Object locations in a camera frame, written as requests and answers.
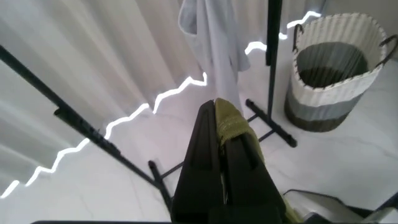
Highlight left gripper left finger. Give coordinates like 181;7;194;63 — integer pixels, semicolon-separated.
170;99;226;216

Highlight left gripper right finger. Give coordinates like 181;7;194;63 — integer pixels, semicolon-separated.
223;133;286;216

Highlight green garment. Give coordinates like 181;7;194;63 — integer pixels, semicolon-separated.
213;97;305;224

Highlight pale grey shorts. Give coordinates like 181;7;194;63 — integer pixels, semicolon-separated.
177;0;251;110

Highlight white laundry basket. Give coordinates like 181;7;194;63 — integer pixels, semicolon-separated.
283;12;398;133

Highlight black clothes rack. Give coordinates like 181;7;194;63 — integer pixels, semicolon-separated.
0;0;298;215

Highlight white curtain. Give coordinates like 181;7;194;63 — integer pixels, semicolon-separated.
0;0;327;200

